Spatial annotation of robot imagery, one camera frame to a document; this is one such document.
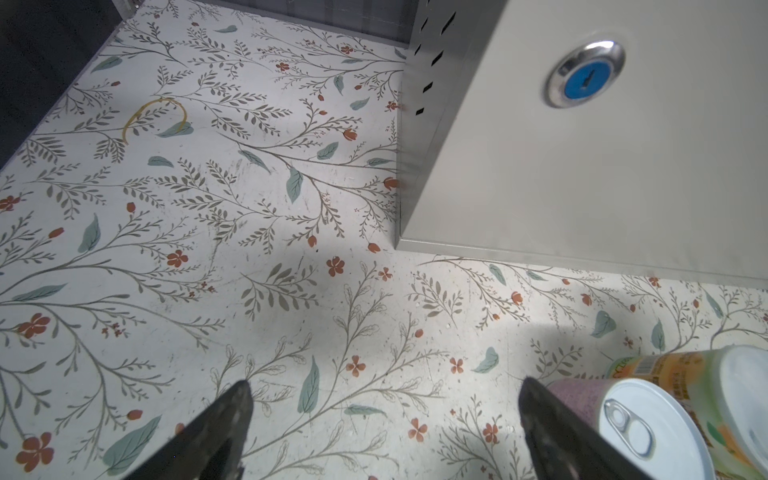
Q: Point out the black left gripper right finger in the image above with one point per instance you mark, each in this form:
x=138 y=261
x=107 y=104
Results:
x=562 y=445

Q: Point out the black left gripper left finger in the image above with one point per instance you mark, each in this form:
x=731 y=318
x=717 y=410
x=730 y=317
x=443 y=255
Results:
x=211 y=446

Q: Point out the pink can white lid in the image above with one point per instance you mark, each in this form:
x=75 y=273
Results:
x=642 y=422

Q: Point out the orange green can plastic lid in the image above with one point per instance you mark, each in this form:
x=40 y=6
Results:
x=724 y=391

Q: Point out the grey metal cabinet box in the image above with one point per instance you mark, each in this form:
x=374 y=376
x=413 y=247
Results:
x=663 y=174

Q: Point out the blue round cabinet lock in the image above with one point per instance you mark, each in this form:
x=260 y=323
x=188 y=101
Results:
x=584 y=74

